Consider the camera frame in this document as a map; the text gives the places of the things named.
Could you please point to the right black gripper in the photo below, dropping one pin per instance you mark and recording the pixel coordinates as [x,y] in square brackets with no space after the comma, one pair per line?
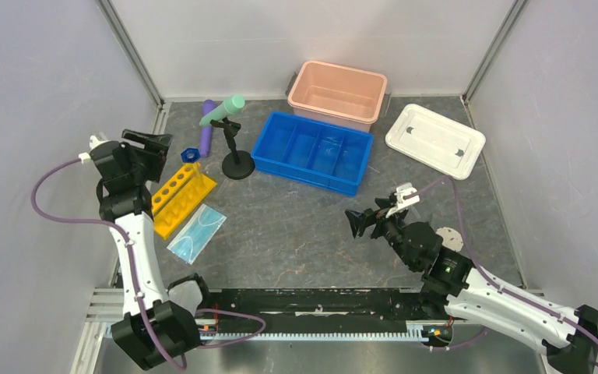
[359,220]

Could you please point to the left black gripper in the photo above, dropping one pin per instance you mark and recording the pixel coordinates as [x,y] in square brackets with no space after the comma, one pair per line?
[156,147]

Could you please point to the blue funnel with stem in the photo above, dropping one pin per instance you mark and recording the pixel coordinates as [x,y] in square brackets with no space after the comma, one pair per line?
[190,155]

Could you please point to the yellow test tube rack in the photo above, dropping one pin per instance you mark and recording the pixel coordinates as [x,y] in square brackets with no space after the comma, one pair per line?
[183,198]

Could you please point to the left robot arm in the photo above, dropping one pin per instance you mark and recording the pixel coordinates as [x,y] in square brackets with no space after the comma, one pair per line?
[158,324]

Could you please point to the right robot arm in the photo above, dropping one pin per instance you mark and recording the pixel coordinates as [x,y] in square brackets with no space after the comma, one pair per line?
[455,286]

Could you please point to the purple foam cylinder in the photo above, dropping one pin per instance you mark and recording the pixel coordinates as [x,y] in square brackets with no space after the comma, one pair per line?
[206,131]

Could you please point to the blue divided plastic tray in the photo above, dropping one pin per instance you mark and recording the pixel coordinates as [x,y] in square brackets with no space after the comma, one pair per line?
[315,153]

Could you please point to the green foam cylinder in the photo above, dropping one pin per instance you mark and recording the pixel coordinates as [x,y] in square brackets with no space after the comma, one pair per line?
[232,105]

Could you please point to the white round disc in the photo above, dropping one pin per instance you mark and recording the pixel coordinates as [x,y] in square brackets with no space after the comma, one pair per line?
[452,239]

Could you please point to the blue face mask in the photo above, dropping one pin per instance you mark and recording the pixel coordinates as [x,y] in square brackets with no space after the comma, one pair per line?
[190,241]

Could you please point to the white plastic lid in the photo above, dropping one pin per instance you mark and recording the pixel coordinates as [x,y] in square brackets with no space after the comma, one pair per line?
[439,142]

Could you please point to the pink plastic bin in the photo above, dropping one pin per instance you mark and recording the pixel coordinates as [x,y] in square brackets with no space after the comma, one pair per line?
[339,95]

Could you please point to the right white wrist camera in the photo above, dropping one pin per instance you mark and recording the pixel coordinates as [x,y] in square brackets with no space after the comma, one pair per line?
[402,199]

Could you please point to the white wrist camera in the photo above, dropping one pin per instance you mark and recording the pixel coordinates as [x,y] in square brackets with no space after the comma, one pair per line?
[94,142]
[402,199]

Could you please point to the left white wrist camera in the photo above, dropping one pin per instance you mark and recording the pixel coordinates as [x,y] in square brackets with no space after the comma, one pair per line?
[94,142]

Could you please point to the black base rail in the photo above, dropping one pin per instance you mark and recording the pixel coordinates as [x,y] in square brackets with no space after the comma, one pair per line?
[328,310]

